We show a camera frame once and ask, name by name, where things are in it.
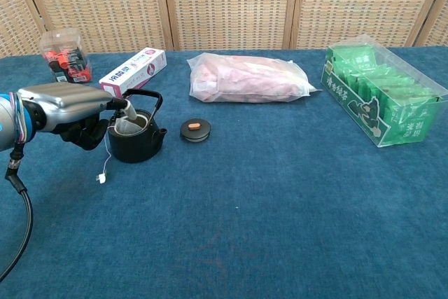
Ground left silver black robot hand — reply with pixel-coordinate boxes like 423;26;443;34
17;83;138;151

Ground blue table cloth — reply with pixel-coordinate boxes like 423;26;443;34
0;46;448;299

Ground black teapot lid orange knob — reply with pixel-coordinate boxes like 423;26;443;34
179;117;212;144

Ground frosted bag of pink items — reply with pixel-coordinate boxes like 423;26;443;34
186;52;323;104

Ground black cast iron teapot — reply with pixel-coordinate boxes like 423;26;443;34
106;88;168;164

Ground clear box green tea packets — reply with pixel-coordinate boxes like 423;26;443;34
320;34;448;148

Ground woven wicker folding screen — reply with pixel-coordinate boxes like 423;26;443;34
0;0;448;59

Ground white pink toothpaste box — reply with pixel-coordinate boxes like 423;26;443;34
99;47;167;100

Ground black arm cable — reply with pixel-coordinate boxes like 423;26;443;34
0;143;34;283

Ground pyramid tea bag with string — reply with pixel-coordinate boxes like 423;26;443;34
94;115;148;185

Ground clear box red black items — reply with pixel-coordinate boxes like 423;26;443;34
38;28;94;85

